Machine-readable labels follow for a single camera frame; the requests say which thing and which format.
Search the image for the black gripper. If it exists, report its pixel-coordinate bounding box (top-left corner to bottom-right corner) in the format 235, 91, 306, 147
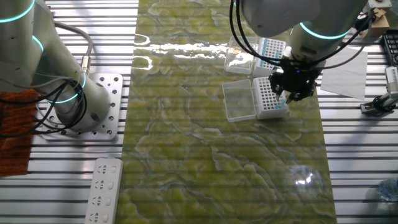
269, 65, 322, 104

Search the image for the white pipette tip rack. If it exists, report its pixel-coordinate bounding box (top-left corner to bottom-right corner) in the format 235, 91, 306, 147
252, 37, 287, 78
251, 76, 290, 121

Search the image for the white paper sheet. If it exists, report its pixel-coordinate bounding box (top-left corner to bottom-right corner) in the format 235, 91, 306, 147
320, 46, 369, 101

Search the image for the black clamp tool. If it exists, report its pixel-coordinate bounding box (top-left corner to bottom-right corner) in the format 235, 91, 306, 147
360, 95, 397, 118

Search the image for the black keyboard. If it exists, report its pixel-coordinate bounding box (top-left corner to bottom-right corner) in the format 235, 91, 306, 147
381, 30, 398, 67

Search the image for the small tan box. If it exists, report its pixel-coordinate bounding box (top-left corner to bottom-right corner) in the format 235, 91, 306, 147
368, 8, 391, 39

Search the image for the green marble pattern mat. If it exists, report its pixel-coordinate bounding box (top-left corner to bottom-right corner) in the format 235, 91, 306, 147
114, 0, 338, 224

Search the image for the white box with knob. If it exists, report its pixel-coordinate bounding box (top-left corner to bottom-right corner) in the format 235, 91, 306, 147
366, 0, 393, 9

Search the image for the clear water bottle blue cap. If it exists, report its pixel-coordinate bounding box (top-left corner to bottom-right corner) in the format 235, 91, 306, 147
377, 177, 398, 202

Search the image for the white power strip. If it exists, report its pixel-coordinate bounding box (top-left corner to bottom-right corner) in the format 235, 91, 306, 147
84, 157, 124, 224

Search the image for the reddish brown wooden table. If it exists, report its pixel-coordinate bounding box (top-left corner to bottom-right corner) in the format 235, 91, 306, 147
0, 88, 39, 177

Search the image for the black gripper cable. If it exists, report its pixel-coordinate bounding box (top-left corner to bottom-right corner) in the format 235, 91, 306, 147
229, 0, 374, 70

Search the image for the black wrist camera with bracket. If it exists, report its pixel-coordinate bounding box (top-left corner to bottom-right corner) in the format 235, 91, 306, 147
354, 12, 374, 32

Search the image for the small silver side camera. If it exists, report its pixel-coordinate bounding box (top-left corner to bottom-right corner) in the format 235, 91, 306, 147
384, 66, 398, 108

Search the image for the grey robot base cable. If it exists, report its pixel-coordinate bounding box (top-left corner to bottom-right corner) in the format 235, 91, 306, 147
50, 20, 94, 77

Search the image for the black looped cable bundle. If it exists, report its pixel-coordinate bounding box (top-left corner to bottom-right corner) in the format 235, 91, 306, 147
0, 74, 90, 138

